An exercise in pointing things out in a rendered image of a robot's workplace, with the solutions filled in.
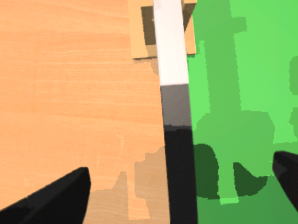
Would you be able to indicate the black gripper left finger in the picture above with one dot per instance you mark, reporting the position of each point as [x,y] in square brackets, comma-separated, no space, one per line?
[64,201]

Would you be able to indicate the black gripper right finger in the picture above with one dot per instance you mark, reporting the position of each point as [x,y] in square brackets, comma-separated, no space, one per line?
[285,168]

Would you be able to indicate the green flat mat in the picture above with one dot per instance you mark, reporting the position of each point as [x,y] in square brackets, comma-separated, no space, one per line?
[243,83]

